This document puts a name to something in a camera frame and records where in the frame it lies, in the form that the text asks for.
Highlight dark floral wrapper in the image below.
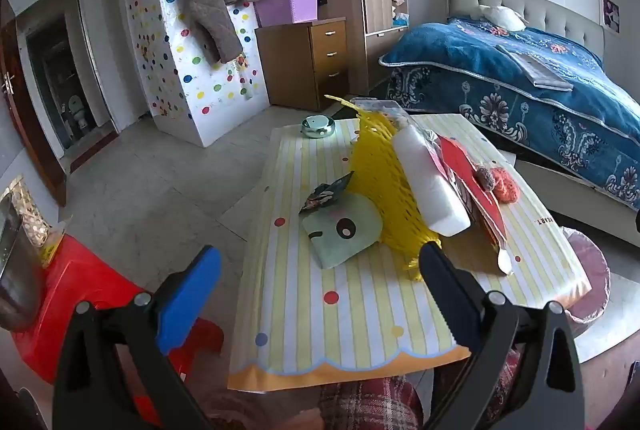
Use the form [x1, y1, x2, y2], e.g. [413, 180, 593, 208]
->
[298, 173, 355, 215]

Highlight white pillow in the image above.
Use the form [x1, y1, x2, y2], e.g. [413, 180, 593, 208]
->
[477, 4, 528, 32]

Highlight striped dotted tablecloth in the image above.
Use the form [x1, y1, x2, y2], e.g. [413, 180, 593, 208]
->
[227, 113, 593, 393]

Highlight gold patterned bag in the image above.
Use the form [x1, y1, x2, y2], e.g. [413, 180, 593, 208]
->
[7, 175, 63, 266]

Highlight pile of folded clothes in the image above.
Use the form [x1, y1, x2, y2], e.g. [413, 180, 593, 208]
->
[390, 0, 411, 28]

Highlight white polka dot cabinet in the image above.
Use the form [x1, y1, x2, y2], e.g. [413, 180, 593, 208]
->
[112, 0, 271, 148]

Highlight green cartoon face pouch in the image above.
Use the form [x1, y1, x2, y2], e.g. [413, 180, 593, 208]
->
[301, 195, 385, 270]

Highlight white floor mat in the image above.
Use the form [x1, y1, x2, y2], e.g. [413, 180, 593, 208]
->
[570, 273, 640, 351]

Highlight purple plastic basket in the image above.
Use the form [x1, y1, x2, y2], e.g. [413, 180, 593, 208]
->
[255, 0, 320, 28]

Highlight person's plaid pants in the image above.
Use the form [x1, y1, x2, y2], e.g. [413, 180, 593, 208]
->
[320, 350, 521, 430]

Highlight yellow foam net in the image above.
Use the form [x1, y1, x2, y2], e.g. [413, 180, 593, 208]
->
[325, 94, 443, 281]

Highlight white toilet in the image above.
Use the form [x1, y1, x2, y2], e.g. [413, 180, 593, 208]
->
[65, 94, 91, 131]

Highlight orange knitted piece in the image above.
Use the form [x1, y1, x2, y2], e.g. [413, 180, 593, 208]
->
[492, 167, 523, 204]

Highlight dark metal pot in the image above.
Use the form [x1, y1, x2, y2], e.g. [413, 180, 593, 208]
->
[0, 195, 46, 331]

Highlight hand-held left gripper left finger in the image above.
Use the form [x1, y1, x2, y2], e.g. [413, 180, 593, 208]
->
[52, 245, 223, 430]

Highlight pink trash bin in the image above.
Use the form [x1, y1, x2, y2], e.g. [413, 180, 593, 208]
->
[557, 226, 612, 323]

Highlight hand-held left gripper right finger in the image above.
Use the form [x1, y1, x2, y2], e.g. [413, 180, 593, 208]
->
[417, 241, 586, 430]

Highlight beige upholstered bed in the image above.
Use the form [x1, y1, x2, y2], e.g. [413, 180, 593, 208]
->
[380, 0, 640, 236]

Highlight small wall poster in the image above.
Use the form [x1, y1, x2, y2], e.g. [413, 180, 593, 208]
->
[601, 0, 621, 32]

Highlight wooden drawer nightstand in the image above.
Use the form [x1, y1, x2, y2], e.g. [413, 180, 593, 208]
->
[255, 17, 349, 112]

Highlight clear printed packet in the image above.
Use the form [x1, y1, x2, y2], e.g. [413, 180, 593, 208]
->
[350, 98, 403, 128]

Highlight red paper packet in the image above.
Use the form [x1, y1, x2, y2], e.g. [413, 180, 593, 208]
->
[435, 136, 515, 276]

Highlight brown wooden door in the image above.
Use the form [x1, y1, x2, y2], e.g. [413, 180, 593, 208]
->
[0, 18, 68, 208]

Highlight white foam block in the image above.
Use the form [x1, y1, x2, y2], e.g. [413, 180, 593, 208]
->
[391, 125, 472, 237]

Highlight folded grey cloth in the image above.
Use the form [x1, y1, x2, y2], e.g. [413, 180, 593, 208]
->
[496, 44, 574, 92]

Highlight red plastic stool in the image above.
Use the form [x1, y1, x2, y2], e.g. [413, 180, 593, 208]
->
[10, 234, 223, 426]

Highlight blue floral blanket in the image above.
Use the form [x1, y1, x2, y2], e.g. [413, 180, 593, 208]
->
[378, 18, 640, 211]

